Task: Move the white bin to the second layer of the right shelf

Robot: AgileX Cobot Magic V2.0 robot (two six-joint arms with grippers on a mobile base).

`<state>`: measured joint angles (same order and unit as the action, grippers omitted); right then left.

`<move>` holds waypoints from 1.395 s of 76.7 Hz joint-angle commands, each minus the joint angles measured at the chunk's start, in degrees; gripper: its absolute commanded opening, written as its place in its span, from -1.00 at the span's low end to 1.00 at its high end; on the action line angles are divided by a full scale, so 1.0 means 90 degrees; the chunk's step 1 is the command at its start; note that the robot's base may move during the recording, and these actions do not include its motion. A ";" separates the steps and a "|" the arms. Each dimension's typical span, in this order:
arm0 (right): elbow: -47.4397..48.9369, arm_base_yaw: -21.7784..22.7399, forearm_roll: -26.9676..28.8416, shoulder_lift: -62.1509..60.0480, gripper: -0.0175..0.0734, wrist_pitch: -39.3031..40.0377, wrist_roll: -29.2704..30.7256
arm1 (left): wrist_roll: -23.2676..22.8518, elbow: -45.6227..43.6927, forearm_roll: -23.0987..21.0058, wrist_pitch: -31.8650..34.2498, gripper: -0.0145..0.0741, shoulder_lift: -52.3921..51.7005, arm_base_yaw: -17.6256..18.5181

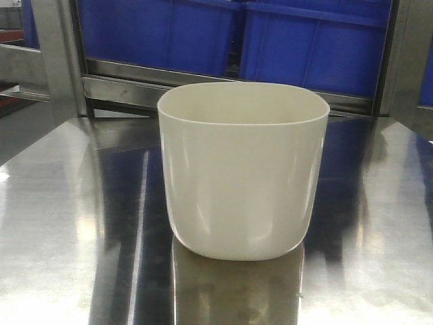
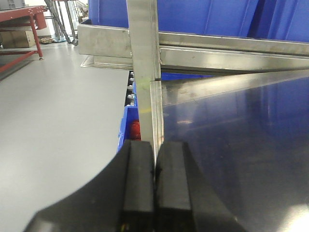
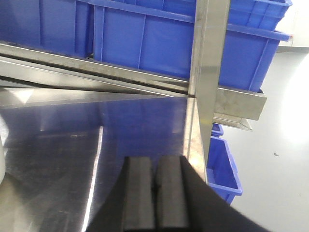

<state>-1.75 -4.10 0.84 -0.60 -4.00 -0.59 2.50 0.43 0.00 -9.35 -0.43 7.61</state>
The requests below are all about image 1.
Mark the white plastic bin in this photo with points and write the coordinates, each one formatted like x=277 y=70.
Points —
x=241 y=163

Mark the left blue plastic crate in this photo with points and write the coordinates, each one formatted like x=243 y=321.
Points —
x=189 y=36

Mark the blue plastic crate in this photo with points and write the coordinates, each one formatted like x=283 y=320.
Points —
x=330 y=46
x=189 y=36

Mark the right blue plastic crate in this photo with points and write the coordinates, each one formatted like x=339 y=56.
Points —
x=330 y=46

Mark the stainless steel shelf frame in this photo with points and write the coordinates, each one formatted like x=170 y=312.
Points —
x=60 y=72

